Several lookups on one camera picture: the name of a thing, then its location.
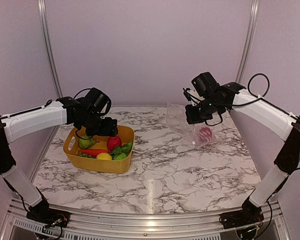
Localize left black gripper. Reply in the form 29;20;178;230
77;111;118;137

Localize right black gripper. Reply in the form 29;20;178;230
185;95;224;124

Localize green toy pear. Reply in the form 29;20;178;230
78;135;98;149

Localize yellow plastic basket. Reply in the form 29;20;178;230
63;125;135;174

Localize red toy apple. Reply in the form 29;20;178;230
196;127;215;145

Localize clear zip top bag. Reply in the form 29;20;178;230
166;102;215;147

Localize red toy peach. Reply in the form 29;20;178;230
106;136;122;152

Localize yellow toy lemon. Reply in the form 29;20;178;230
96;152;113;161

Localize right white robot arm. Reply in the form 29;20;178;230
183;82;300;224

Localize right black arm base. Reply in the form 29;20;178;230
219;197;265;229

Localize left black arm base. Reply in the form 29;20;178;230
26;195;70;228

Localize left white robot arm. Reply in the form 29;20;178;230
0;95;117;223

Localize orange toy carrot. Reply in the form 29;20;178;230
78;149;109;157

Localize green toy grapes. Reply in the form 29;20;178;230
76;152;97;159

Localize green toy leafy vegetable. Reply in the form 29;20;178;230
110;141;133;156

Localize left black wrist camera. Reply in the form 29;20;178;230
84;87;112;117

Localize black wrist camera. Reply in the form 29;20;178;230
84;87;112;117
191;72;220;99

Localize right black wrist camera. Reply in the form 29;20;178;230
191;72;220;99

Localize right aluminium frame post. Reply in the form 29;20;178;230
235;0;260;84

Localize aluminium frame post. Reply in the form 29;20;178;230
235;0;260;84
38;0;64;98

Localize front aluminium rail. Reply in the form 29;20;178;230
0;198;291;240

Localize left aluminium frame post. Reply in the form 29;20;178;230
38;0;64;98

